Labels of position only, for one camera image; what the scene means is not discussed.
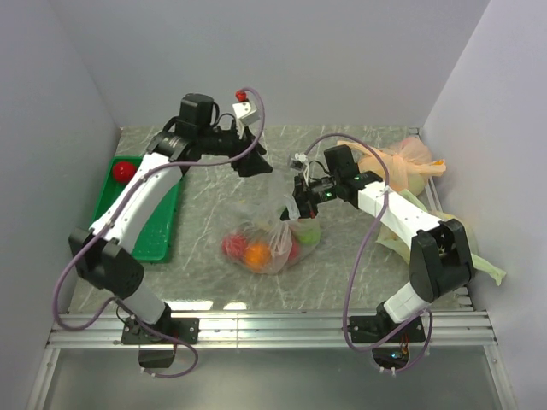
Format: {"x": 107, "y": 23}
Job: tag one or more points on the green plastic tray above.
{"x": 146, "y": 222}

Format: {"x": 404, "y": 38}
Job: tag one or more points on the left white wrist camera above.
{"x": 245, "y": 111}

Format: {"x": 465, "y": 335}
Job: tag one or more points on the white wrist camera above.
{"x": 300, "y": 162}
{"x": 245, "y": 111}

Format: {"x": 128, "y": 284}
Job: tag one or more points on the aluminium mounting rail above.
{"x": 282, "y": 330}

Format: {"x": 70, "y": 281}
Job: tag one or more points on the clear lemon-print plastic bag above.
{"x": 270, "y": 217}

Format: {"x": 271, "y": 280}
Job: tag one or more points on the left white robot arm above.
{"x": 102, "y": 254}

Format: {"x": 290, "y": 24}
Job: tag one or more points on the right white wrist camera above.
{"x": 300, "y": 162}

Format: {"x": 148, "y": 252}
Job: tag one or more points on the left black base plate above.
{"x": 154, "y": 351}

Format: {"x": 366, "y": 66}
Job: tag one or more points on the orange tied plastic bag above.
{"x": 409, "y": 163}

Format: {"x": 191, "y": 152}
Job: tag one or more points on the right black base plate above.
{"x": 392, "y": 352}

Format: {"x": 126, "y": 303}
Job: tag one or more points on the light green fake fruit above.
{"x": 308, "y": 232}

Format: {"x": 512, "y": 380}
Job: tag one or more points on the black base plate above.
{"x": 154, "y": 351}
{"x": 392, "y": 352}

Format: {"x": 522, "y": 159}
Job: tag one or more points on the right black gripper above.
{"x": 304, "y": 198}

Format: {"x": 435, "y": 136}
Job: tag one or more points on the orange fake persimmon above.
{"x": 256, "y": 256}

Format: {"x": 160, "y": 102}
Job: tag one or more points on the green tied plastic bag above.
{"x": 393, "y": 242}

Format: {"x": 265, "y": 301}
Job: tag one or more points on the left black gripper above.
{"x": 253, "y": 163}

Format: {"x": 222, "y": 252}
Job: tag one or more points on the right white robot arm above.
{"x": 440, "y": 259}

